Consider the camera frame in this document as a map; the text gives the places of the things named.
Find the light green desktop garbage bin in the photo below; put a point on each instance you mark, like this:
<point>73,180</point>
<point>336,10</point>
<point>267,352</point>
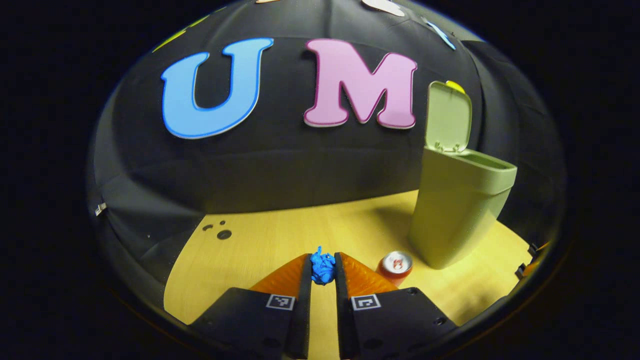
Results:
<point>455,215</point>

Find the orange pop can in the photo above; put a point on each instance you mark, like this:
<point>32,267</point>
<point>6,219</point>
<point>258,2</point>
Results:
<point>397,265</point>

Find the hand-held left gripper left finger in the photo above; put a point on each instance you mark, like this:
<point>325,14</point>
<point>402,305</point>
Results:
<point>302,310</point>

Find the blue paper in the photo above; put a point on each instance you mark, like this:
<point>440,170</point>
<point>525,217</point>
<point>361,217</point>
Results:
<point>322,267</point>

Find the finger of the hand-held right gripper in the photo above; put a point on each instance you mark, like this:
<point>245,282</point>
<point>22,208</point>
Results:
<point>531,264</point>

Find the silver metal clip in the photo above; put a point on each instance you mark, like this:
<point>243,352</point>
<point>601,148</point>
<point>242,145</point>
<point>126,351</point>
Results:
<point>101,209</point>

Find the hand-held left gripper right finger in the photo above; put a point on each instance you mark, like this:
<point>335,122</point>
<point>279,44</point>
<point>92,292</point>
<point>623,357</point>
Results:
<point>342,310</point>

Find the black backdrop cloth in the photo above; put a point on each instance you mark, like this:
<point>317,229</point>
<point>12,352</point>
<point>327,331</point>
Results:
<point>300,165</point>

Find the wooden desktop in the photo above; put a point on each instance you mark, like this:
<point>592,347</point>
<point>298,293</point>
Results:
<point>260,260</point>

